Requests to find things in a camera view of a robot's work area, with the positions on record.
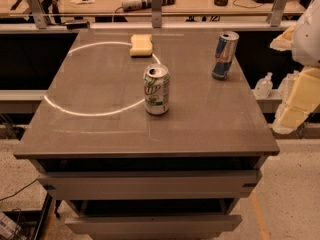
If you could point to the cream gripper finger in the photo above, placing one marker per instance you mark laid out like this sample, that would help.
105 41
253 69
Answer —
302 100
284 41

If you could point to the white green 7up can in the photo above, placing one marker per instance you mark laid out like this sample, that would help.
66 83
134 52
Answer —
156 89

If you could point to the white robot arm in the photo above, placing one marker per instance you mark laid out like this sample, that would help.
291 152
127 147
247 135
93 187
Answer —
303 40

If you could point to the blue silver Red Bull can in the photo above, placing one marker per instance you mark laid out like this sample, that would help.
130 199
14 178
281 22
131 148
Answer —
225 51

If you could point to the yellow sponge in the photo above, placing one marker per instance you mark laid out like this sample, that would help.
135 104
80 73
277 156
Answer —
141 45

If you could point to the clear plastic bottle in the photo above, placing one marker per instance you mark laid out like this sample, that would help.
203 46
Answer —
263 87

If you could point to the upper white drawer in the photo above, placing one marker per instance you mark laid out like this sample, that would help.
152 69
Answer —
153 185

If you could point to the white drawer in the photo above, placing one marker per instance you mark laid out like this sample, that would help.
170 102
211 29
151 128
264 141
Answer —
153 185
154 227

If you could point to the white black power strip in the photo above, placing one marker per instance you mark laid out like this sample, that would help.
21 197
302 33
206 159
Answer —
134 5

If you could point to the lower white drawer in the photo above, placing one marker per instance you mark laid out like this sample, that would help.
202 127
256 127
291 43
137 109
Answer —
154 227

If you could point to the black floor crate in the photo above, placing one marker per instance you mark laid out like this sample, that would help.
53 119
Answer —
20 224

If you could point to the right metal bracket post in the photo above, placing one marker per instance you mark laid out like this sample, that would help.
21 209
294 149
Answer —
275 17

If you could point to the metal bracket post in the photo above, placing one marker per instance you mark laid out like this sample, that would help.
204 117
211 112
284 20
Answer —
38 14
156 8
275 17

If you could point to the middle metal bracket post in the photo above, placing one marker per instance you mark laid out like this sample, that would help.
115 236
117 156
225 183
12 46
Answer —
156 8

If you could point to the left metal bracket post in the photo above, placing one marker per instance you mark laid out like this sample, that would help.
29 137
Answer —
38 14

